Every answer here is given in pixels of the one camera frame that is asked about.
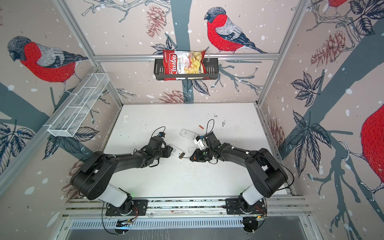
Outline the white remote control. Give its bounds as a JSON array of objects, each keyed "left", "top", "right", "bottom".
[{"left": 180, "top": 129, "right": 198, "bottom": 140}]

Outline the aluminium mounting rail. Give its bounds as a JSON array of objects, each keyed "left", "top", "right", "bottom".
[{"left": 62, "top": 195, "right": 312, "bottom": 219}]

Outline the white air conditioner remote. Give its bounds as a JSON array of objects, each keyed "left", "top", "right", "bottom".
[{"left": 169, "top": 144, "right": 186, "bottom": 159}]

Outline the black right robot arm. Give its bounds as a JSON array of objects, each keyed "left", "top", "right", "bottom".
[{"left": 190, "top": 132, "right": 288, "bottom": 214}]

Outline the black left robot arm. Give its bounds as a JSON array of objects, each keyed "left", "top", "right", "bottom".
[{"left": 70, "top": 132, "right": 173, "bottom": 215}]

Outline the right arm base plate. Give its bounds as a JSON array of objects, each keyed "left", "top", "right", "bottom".
[{"left": 223, "top": 199, "right": 267, "bottom": 216}]

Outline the black wire basket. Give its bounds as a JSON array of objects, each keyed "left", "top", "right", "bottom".
[{"left": 154, "top": 59, "right": 219, "bottom": 81}]

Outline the red cassava chips bag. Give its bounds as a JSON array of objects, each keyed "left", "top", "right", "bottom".
[{"left": 163, "top": 50, "right": 207, "bottom": 75}]

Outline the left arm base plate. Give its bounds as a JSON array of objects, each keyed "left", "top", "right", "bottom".
[{"left": 106, "top": 199, "right": 149, "bottom": 217}]

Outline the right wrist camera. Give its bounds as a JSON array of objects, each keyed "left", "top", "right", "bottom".
[{"left": 194, "top": 136, "right": 208, "bottom": 150}]

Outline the white mesh wall shelf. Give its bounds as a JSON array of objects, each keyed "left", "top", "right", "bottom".
[{"left": 48, "top": 73, "right": 110, "bottom": 137}]

